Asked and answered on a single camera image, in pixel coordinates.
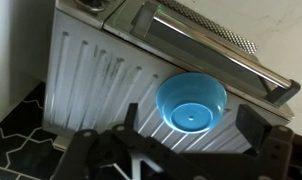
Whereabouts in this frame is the blue plastic bowl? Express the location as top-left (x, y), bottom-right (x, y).
top-left (155, 72), bottom-right (229, 135)

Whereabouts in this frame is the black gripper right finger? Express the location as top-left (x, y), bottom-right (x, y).
top-left (183, 103), bottom-right (302, 180)

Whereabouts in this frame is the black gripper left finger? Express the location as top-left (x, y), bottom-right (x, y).
top-left (52, 102), bottom-right (199, 180)

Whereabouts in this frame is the silver toaster oven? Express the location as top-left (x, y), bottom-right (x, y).
top-left (42, 0), bottom-right (302, 155)

